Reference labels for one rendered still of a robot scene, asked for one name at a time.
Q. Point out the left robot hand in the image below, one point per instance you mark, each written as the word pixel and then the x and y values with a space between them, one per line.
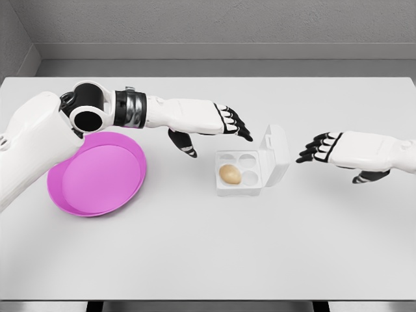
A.
pixel 198 114

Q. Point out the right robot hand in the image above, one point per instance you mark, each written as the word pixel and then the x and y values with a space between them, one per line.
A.
pixel 360 148

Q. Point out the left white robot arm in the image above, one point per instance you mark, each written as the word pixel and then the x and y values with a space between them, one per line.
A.
pixel 39 130

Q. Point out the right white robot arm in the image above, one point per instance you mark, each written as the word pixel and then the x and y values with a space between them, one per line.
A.
pixel 406 155

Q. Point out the brown egg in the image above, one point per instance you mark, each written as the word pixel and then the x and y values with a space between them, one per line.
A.
pixel 230 174

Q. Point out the white egg box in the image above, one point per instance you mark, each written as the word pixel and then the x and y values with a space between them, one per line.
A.
pixel 250 162

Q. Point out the pink oval plate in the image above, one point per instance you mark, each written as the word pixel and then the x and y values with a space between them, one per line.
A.
pixel 97 174

